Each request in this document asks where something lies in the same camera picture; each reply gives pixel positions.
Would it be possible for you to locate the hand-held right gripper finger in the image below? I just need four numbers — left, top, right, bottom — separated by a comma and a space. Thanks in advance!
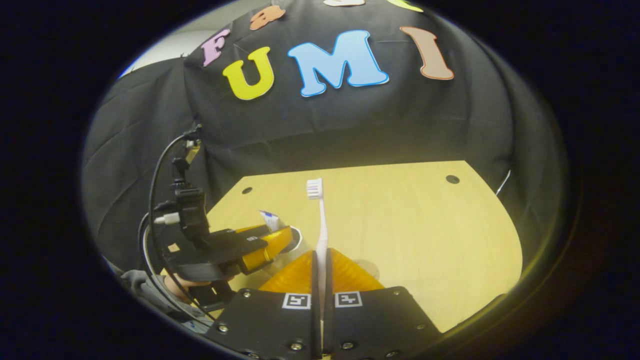
324, 248, 444, 360
206, 249, 322, 360

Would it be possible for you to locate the white cup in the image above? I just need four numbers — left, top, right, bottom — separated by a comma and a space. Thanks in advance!
280, 226, 304, 254

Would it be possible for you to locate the white connector cable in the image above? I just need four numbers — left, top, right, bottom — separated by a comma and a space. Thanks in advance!
140, 212, 181, 281

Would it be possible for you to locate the white toothpaste tube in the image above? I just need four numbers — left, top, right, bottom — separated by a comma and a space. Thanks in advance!
259, 210, 282, 234

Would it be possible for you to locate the black backdrop cloth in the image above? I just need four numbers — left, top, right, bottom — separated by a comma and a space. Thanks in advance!
81, 0, 568, 281

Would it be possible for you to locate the white toothbrush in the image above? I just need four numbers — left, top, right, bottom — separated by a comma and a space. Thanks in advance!
306, 178, 330, 301

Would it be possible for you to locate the black cable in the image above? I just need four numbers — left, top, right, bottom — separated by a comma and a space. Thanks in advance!
147, 131, 221, 323

